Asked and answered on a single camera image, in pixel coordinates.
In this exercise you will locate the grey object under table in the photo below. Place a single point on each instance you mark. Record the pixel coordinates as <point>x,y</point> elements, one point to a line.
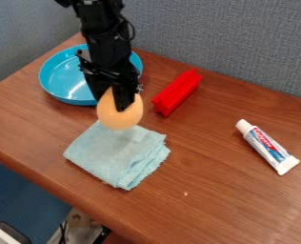
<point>80,230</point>

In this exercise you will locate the white toothpaste tube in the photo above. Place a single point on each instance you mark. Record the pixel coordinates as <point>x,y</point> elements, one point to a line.
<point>272,151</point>

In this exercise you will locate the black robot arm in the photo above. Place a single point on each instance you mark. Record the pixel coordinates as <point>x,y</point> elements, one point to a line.
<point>100,15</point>

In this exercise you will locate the light blue cloth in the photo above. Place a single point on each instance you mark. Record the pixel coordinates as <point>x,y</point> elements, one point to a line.
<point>120,157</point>

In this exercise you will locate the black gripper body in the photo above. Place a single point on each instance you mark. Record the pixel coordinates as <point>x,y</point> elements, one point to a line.
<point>108,54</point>

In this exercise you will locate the yellow foam ball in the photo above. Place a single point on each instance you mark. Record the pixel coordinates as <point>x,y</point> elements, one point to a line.
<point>118,120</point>

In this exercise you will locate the blue plate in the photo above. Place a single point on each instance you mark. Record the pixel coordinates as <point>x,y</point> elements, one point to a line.
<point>62,78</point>

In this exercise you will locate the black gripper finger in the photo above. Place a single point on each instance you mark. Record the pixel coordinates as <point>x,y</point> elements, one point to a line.
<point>125,89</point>
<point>100,82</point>

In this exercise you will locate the red plastic block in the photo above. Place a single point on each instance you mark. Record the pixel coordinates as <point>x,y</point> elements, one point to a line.
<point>174,94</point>

